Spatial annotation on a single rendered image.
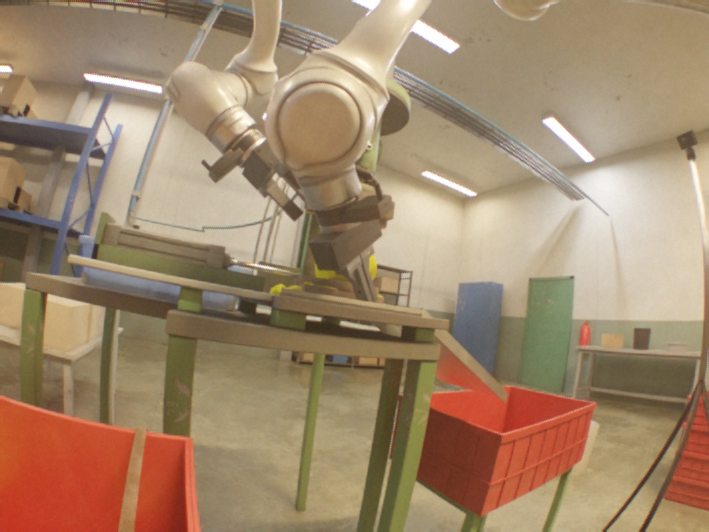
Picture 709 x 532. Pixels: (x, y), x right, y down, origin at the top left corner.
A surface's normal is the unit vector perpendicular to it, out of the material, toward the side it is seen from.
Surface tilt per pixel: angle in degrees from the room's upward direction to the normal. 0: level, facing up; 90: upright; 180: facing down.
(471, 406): 90
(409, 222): 90
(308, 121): 126
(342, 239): 90
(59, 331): 90
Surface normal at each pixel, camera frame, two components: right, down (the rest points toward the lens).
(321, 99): 0.05, 0.53
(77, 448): 0.45, -0.07
